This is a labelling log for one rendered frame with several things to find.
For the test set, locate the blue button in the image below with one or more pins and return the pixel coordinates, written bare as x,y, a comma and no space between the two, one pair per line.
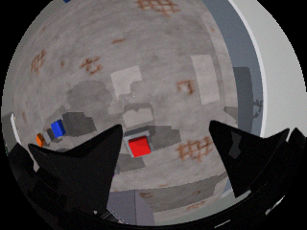
62,126

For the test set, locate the red button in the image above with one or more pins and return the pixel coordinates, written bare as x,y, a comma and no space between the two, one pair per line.
139,141

